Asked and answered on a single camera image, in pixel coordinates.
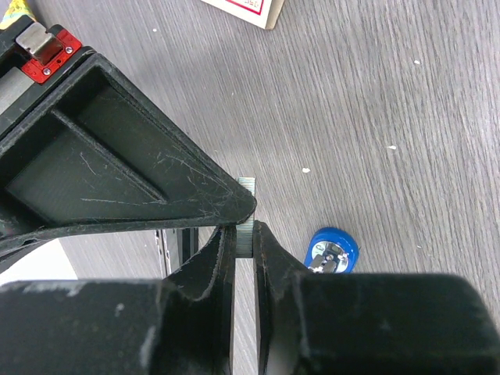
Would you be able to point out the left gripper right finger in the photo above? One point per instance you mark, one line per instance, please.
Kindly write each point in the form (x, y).
(366, 323)

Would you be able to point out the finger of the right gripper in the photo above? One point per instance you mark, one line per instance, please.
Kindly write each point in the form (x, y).
(89, 153)

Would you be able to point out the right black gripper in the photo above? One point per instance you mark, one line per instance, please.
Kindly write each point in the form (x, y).
(34, 60)

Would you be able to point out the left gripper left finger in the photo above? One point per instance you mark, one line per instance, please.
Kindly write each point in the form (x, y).
(179, 325)

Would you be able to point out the silver staple strip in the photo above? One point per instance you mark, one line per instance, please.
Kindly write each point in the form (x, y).
(244, 246)

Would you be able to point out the small staple box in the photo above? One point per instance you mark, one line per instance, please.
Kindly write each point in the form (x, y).
(261, 13)

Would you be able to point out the Fox's candy bag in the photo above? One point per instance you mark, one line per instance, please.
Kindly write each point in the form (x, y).
(15, 10)

